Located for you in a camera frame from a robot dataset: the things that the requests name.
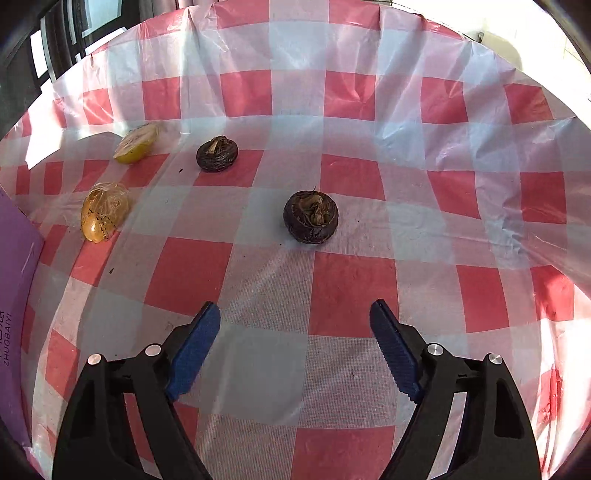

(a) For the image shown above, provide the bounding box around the purple white cardboard box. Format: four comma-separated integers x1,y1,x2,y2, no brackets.
0,192,43,447

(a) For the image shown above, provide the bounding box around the wrapped peeled orange fruit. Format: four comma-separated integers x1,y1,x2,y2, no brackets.
80,182,132,243

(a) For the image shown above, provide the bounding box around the dark mangosteen right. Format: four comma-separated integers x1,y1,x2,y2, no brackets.
283,190,339,245

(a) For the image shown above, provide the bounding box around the dark mangosteen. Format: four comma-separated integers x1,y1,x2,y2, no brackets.
195,135,238,173
283,190,339,245

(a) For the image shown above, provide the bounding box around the halved yellow-green fruit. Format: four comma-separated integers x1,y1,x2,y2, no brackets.
113,123,159,164

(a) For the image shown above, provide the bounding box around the dark mangosteen far left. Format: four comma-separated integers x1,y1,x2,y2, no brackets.
195,135,238,173

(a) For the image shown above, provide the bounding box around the red white checkered tablecloth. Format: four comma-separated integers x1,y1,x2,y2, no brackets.
1,1,590,479

